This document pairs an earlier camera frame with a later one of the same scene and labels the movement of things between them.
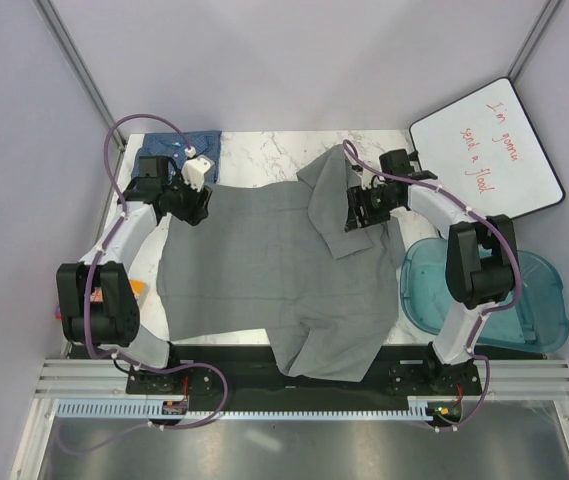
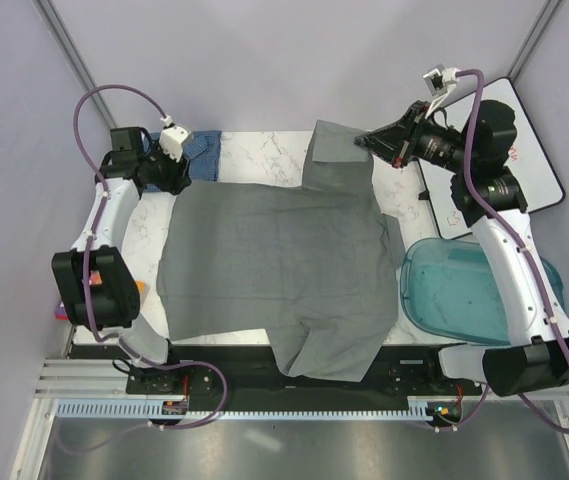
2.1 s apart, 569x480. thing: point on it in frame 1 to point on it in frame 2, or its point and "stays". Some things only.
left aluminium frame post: x=80 y=70 stays
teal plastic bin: x=536 y=322 stays
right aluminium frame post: x=533 y=40 stays
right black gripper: x=356 y=197 to x=396 y=142
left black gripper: x=195 y=212 to x=179 y=179
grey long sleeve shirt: x=276 y=261 stays
